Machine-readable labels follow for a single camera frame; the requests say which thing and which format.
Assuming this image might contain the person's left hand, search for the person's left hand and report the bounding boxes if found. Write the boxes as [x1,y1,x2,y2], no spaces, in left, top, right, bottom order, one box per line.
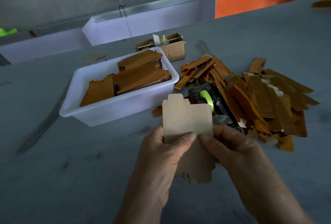
[132,124,198,207]

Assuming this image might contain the person's right hand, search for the person's right hand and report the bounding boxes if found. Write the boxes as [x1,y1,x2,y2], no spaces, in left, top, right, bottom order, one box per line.
[199,124,284,213]

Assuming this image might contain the carton blanks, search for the carton blanks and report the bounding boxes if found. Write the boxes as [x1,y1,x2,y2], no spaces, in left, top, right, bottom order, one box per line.
[162,93,216,184]

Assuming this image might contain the pile of gold boxes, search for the pile of gold boxes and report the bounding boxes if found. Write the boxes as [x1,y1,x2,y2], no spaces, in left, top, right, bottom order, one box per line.
[174,54,320,152]

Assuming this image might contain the gold cartons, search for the gold cartons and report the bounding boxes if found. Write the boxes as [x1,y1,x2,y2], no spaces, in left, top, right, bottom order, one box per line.
[80,50,172,107]

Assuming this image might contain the person's left forearm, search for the person's left forearm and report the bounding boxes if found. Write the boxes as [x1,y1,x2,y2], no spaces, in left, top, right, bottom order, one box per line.
[114,195,167,224]

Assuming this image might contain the person's right forearm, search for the person's right forearm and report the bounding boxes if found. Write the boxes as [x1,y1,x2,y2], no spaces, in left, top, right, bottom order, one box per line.
[243,196,314,224]

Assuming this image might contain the black tape dispenser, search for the black tape dispenser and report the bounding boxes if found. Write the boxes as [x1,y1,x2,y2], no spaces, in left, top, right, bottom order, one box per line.
[187,83,241,129]

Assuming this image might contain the white plastic bin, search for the white plastic bin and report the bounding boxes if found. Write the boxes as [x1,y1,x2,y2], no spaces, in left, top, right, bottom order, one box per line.
[59,47,180,127]

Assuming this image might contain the green tape roll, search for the green tape roll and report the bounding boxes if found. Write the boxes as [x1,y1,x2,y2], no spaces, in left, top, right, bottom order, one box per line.
[200,89,214,112]

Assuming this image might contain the small cardboard box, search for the small cardboard box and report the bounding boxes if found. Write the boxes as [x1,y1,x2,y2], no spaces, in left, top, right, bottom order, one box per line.
[136,33,186,62]

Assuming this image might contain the long white tray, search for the long white tray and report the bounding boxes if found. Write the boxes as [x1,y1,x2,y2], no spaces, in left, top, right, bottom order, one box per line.
[82,0,217,46]
[0,27,91,64]

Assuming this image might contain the neon green object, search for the neon green object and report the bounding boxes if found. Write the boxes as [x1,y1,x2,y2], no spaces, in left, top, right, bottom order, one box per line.
[0,27,18,37]

